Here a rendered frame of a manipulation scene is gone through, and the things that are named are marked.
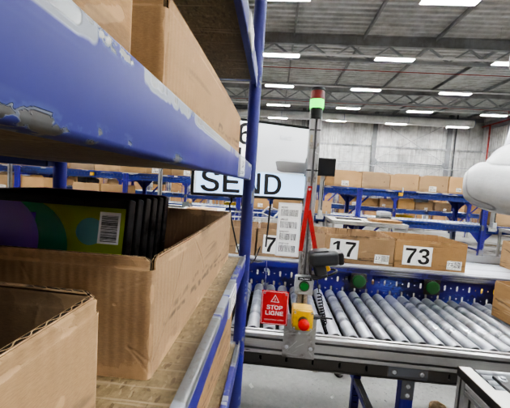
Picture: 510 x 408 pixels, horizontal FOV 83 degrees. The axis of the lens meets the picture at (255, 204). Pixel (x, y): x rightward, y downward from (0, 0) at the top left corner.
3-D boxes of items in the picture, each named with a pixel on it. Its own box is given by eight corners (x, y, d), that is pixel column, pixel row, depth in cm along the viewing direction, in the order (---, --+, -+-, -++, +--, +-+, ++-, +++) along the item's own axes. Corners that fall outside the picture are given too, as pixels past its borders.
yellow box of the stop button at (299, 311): (291, 332, 99) (293, 312, 98) (291, 320, 107) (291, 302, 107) (334, 336, 98) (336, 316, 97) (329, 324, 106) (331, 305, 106)
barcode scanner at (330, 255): (346, 280, 98) (344, 250, 98) (311, 282, 99) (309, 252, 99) (342, 274, 105) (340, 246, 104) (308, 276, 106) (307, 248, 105)
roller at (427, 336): (435, 357, 107) (435, 345, 107) (382, 301, 159) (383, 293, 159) (448, 359, 107) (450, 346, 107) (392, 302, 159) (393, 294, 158)
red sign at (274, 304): (260, 323, 107) (261, 290, 106) (260, 322, 107) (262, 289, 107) (303, 327, 106) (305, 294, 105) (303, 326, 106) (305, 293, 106)
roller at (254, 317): (244, 336, 112) (248, 325, 111) (253, 288, 164) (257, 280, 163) (256, 341, 112) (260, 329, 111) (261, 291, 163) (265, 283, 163)
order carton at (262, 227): (255, 257, 167) (257, 227, 166) (258, 246, 197) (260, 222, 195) (323, 262, 165) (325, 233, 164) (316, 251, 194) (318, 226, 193)
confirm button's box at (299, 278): (294, 295, 103) (295, 276, 103) (293, 291, 106) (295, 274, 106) (312, 296, 103) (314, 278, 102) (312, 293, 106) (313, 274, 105)
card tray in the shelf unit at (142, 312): (150, 383, 23) (155, 259, 22) (-193, 344, 25) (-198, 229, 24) (229, 257, 63) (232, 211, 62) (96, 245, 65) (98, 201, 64)
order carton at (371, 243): (322, 262, 165) (325, 233, 164) (315, 251, 194) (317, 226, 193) (393, 268, 162) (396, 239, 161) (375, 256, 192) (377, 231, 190)
